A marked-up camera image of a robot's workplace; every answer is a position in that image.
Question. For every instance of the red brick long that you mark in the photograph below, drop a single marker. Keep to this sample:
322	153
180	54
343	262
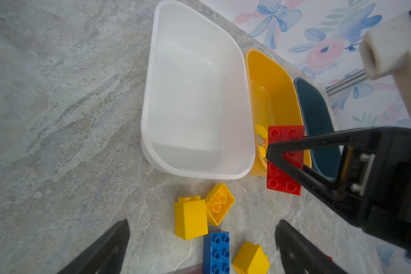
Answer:
277	179

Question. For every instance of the yellow curved lego piece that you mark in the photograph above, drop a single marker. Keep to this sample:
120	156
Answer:
262	139

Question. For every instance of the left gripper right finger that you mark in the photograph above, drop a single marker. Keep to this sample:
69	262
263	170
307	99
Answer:
299	255

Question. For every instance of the yellow plastic bin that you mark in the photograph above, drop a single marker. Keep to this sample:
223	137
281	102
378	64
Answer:
274	100

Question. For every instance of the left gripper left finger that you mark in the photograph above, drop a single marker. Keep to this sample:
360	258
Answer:
105	255

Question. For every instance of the dark teal plastic bin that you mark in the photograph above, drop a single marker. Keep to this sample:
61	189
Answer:
317	120

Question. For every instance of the blue brick centre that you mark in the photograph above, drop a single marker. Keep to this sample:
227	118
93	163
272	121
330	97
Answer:
216	253

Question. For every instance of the white plastic bin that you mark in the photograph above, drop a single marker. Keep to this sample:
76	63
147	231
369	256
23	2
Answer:
196	117

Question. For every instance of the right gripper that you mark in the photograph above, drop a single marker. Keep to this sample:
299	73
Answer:
371	182

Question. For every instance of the yellow brick studs up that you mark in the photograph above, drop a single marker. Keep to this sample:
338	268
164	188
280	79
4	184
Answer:
218	202

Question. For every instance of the yellow brick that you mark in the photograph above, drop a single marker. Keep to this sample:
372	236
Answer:
251	260
190	217

